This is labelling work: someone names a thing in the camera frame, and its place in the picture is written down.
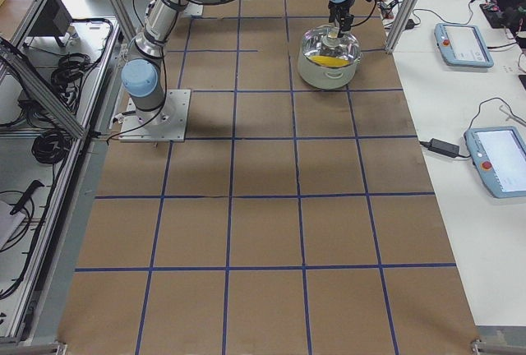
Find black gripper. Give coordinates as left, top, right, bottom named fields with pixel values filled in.
left=328, top=0, right=353, bottom=34

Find glass pot lid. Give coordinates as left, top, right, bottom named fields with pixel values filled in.
left=300, top=25, right=362, bottom=67

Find yellow corn cob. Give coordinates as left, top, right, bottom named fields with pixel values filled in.
left=308, top=55, right=350, bottom=68

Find far blue teach pendant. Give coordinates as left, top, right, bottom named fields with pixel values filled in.
left=434, top=23, right=494, bottom=69

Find blue teach pendant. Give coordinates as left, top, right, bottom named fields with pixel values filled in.
left=464, top=126, right=526, bottom=199
left=434, top=23, right=494, bottom=69

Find black power adapter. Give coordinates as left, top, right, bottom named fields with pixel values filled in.
left=419, top=138, right=459, bottom=158

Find near blue teach pendant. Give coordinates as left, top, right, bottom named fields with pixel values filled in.
left=464, top=126, right=526, bottom=199

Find steel pot with handles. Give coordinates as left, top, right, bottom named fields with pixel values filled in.
left=298, top=47, right=361, bottom=90

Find aluminium frame post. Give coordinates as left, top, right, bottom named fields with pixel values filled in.
left=385, top=0, right=418, bottom=54

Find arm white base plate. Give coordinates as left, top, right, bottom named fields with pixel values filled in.
left=118, top=89, right=191, bottom=142

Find coiled black cables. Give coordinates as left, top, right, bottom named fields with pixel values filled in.
left=32, top=128, right=71, bottom=165

